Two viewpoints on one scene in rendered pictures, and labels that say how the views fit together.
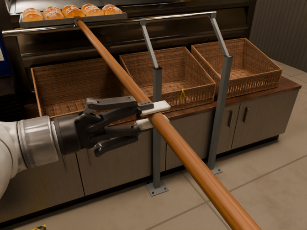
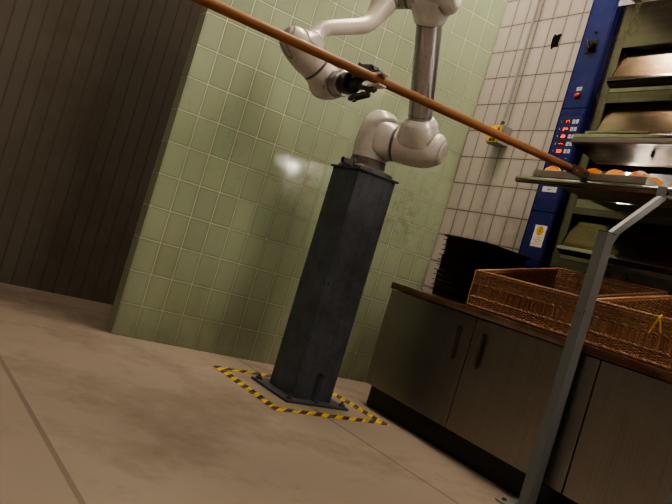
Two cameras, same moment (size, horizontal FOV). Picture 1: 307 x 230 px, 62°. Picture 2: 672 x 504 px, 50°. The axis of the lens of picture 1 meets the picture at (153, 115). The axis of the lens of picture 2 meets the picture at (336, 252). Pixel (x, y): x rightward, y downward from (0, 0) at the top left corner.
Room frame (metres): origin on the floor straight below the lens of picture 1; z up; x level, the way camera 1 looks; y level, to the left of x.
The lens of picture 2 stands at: (0.21, -2.26, 0.63)
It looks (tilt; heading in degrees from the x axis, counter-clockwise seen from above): 0 degrees down; 83
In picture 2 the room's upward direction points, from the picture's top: 17 degrees clockwise
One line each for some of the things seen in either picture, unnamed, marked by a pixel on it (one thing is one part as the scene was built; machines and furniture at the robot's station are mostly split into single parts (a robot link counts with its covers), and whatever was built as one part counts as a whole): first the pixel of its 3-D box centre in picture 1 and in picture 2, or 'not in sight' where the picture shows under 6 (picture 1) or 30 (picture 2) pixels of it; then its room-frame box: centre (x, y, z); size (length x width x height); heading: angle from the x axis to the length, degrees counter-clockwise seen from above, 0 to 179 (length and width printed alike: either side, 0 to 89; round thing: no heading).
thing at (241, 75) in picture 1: (234, 65); not in sight; (1.96, -0.65, 0.72); 0.56 x 0.49 x 0.28; 113
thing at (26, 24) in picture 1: (71, 13); (614, 189); (1.56, 0.47, 1.19); 0.55 x 0.36 x 0.03; 113
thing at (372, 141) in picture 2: not in sight; (378, 136); (0.64, 0.82, 1.17); 0.18 x 0.16 x 0.22; 149
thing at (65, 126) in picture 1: (81, 131); (353, 82); (0.41, 0.14, 1.20); 0.09 x 0.07 x 0.08; 114
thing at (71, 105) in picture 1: (83, 93); (563, 298); (1.48, 0.46, 0.72); 0.56 x 0.49 x 0.28; 114
